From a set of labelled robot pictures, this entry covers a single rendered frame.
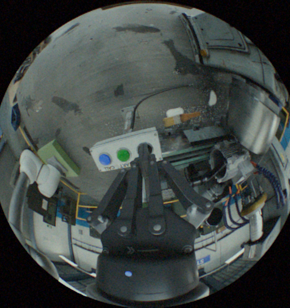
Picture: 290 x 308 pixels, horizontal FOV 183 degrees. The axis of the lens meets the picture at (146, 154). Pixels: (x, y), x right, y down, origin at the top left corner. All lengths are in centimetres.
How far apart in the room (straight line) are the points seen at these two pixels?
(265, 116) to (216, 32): 27
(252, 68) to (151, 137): 33
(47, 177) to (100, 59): 71
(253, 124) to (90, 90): 58
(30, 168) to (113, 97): 64
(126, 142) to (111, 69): 31
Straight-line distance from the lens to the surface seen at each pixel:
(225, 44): 35
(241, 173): 53
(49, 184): 76
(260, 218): 59
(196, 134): 55
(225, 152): 48
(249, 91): 33
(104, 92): 45
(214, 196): 70
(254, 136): 35
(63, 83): 54
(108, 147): 24
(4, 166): 643
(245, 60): 32
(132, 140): 22
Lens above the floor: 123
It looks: 42 degrees down
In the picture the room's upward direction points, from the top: 172 degrees clockwise
